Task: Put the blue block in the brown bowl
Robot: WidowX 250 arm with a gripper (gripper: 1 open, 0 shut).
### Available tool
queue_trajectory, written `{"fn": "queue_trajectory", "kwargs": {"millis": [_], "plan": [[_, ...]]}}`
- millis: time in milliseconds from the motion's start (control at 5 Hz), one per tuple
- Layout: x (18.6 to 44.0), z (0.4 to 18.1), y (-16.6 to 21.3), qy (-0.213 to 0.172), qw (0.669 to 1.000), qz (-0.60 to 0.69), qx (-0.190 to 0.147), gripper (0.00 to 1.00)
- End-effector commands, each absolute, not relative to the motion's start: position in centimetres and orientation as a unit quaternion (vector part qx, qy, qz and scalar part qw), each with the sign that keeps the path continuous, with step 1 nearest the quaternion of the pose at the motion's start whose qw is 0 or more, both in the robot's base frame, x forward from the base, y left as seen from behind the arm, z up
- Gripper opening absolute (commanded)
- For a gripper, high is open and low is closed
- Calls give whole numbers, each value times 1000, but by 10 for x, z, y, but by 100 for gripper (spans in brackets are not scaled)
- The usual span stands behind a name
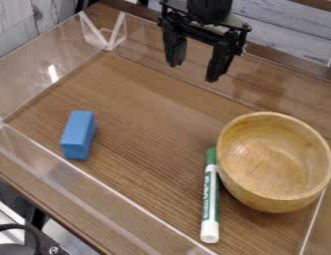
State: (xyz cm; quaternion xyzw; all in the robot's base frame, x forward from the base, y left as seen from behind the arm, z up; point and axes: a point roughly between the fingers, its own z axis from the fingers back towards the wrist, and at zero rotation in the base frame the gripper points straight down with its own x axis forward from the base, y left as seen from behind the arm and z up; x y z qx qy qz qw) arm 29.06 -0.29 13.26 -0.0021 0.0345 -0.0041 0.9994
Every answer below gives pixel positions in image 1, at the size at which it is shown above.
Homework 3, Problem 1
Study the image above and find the brown wooden bowl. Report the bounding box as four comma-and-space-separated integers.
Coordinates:
216, 112, 331, 214

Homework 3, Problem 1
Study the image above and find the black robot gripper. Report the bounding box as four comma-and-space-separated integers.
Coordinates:
160, 0, 252, 83

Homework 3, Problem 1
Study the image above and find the clear acrylic tray wall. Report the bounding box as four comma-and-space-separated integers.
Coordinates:
0, 8, 331, 255

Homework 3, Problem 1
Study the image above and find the black equipment under table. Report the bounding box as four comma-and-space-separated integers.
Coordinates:
0, 229, 72, 255

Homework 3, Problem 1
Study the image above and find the green white marker pen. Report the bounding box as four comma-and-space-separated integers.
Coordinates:
200, 147, 220, 244

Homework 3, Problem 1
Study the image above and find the blue foam block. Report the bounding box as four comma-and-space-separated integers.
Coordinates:
61, 111, 97, 159

